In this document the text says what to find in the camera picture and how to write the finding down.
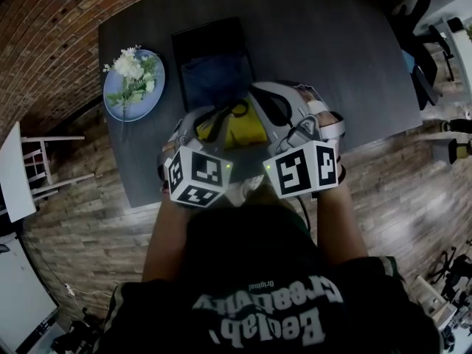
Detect yellow fabric bag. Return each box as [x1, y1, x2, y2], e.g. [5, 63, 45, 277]
[194, 97, 268, 151]

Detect blue denim cloth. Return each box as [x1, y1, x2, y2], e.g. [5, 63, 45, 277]
[181, 54, 252, 107]

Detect white artificial flower bouquet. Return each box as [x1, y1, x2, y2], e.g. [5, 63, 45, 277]
[102, 44, 162, 144]

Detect person's right hand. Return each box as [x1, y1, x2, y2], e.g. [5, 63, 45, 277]
[298, 84, 347, 142]

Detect person's white shoe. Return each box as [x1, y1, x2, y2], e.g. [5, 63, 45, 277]
[225, 174, 266, 208]

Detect person's left forearm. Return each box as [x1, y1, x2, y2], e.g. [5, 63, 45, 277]
[142, 192, 195, 284]

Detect black metal stand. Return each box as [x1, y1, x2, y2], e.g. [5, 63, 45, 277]
[426, 238, 472, 304]

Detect dark green printed t-shirt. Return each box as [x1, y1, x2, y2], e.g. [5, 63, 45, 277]
[91, 204, 443, 354]

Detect person's right forearm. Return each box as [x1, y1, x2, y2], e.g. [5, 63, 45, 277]
[313, 182, 370, 271]

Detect white side table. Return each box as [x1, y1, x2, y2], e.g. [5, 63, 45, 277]
[0, 121, 38, 223]

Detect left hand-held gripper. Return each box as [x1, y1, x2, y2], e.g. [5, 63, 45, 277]
[163, 103, 237, 209]

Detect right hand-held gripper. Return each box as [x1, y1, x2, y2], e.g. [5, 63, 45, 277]
[249, 80, 341, 201]

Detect white wooden shelf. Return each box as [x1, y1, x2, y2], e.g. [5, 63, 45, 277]
[407, 274, 461, 346]

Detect black tray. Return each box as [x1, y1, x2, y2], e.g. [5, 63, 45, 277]
[170, 15, 257, 112]

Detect person's olive trousers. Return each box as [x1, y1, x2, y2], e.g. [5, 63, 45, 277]
[241, 182, 299, 215]

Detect black office chair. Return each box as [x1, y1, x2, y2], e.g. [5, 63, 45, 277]
[385, 0, 457, 111]

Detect light blue plate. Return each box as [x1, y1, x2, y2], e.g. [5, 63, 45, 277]
[102, 48, 167, 123]

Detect white frame chair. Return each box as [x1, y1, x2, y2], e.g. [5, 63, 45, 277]
[20, 133, 96, 203]

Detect white desk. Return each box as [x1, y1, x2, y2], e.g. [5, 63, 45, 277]
[0, 234, 60, 354]

